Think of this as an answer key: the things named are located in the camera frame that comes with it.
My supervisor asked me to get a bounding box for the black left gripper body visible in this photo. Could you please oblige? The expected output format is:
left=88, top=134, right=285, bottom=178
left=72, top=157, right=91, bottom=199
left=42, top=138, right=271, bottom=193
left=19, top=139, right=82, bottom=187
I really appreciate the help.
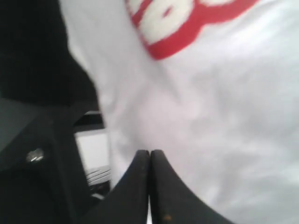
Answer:
left=0, top=0, right=99, bottom=224

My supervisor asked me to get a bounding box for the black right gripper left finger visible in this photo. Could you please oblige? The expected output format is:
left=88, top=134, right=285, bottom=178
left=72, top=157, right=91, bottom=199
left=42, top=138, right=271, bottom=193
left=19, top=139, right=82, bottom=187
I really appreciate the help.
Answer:
left=80, top=150, right=150, bottom=224

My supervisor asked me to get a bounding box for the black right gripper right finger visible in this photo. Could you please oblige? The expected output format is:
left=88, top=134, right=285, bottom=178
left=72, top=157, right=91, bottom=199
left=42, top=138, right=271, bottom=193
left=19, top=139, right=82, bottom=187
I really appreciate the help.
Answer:
left=149, top=150, right=231, bottom=224

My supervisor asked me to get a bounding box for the white t-shirt red lettering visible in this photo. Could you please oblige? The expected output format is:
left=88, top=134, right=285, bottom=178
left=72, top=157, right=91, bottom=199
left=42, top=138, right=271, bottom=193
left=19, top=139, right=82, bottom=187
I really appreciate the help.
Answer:
left=60, top=0, right=299, bottom=224

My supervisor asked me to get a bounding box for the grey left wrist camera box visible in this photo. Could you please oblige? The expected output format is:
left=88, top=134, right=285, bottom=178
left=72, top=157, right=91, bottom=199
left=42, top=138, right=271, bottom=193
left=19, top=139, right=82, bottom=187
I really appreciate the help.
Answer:
left=73, top=111, right=112, bottom=187

